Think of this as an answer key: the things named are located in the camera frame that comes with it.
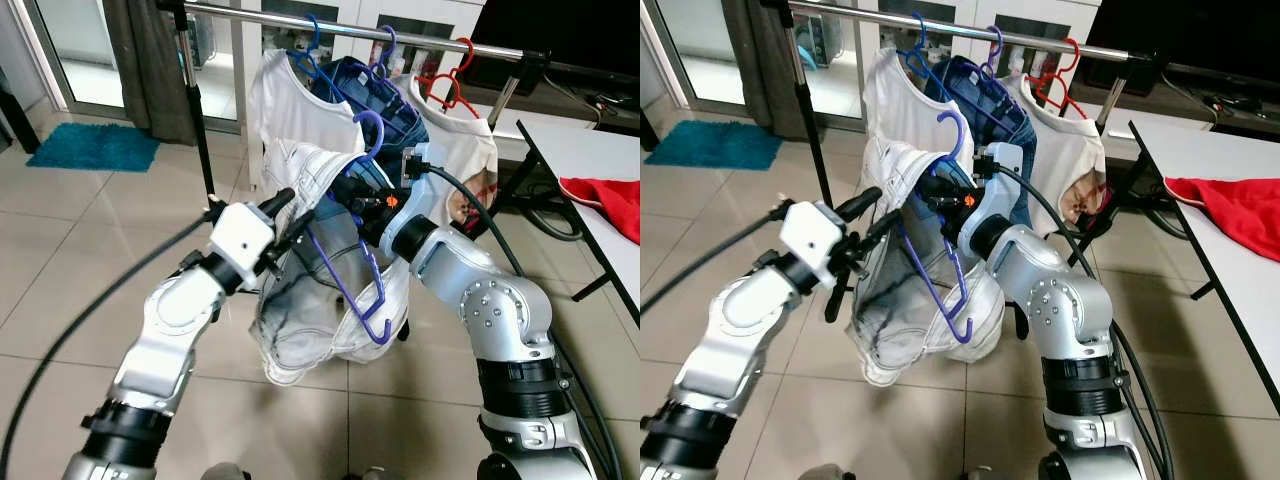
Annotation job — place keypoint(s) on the blue plastic hanger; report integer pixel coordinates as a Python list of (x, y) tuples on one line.
[(921, 45), (316, 45)]

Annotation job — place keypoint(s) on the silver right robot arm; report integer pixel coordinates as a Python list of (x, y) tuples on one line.
[(490, 300), (1060, 300)]

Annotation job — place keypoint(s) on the black television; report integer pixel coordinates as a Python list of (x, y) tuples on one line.
[(570, 35), (1200, 35)]

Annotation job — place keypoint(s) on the dark grey curtain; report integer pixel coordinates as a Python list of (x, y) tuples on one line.
[(760, 70), (145, 70)]

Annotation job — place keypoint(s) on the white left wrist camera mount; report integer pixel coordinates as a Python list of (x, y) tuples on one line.
[(812, 240), (240, 240)]

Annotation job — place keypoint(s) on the grey robot right foot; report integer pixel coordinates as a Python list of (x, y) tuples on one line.
[(975, 476), (365, 475)]

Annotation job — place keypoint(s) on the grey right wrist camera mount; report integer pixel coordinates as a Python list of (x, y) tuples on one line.
[(420, 175), (1005, 170)]

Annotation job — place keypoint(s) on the grey robot left foot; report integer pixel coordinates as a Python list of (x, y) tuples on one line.
[(822, 472), (225, 472)]

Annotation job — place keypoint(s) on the white table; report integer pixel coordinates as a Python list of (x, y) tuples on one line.
[(1190, 150), (590, 160)]

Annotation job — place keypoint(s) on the cream printed shirt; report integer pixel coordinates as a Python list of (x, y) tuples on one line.
[(1075, 150), (465, 150)]

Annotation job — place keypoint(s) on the purple plastic hanger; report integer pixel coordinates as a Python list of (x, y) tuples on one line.
[(964, 135), (388, 55), (997, 55), (381, 135)]

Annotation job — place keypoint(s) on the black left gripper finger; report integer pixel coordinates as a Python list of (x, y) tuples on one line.
[(302, 233), (860, 204), (878, 236), (278, 203)]

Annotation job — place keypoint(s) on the teal floor mat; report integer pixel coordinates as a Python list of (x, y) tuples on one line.
[(95, 147), (715, 145)]

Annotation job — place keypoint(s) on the glass sliding door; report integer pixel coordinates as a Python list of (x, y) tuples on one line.
[(90, 50), (700, 50)]

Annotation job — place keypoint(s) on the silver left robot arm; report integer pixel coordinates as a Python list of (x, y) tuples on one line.
[(175, 320), (740, 320)]

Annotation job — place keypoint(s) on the white cabinet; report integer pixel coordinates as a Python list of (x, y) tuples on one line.
[(1050, 10), (440, 10)]

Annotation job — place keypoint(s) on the red plastic hanger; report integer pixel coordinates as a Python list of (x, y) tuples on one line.
[(466, 60), (1075, 60)]

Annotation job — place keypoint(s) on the blue denim jeans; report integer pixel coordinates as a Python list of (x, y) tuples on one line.
[(1015, 130), (410, 125)]

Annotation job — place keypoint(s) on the red garment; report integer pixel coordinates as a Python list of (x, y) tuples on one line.
[(610, 205), (1235, 215)]

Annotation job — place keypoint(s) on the grey robot foot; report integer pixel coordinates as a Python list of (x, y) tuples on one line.
[(365, 475), (975, 476), (822, 472), (225, 472)]

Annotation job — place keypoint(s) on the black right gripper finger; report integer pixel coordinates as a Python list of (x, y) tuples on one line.
[(942, 210), (356, 212), (350, 187), (938, 186)]

